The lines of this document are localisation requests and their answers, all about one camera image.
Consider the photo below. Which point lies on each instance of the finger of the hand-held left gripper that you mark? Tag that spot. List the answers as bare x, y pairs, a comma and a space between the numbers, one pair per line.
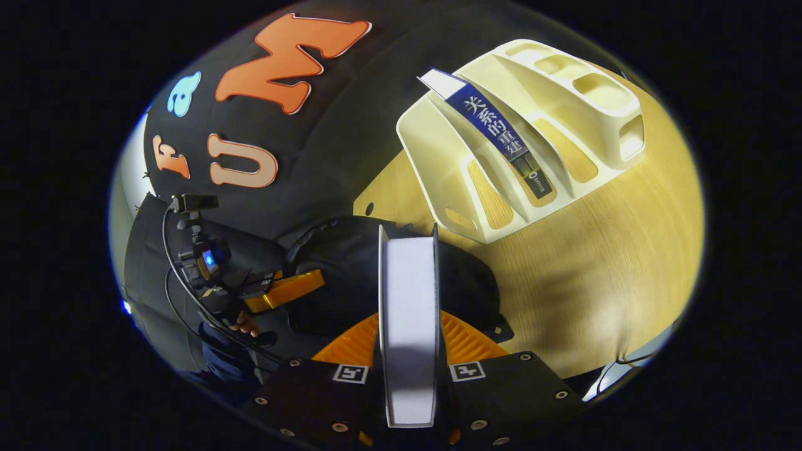
288, 291

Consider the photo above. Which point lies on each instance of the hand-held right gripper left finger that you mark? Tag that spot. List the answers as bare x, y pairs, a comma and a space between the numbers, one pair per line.
307, 401

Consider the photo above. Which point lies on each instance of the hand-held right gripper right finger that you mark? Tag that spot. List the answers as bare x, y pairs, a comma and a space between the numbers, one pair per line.
507, 401

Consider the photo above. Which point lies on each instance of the black schoolbag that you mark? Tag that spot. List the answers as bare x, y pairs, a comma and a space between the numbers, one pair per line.
338, 269

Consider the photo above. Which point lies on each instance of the grey portrait cover book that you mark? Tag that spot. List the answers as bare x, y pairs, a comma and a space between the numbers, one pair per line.
407, 313

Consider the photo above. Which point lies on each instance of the blue cover book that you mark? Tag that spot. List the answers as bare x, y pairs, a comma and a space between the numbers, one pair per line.
495, 128

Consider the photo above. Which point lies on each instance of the white bookshelf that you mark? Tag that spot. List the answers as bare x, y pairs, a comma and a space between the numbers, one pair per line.
564, 113

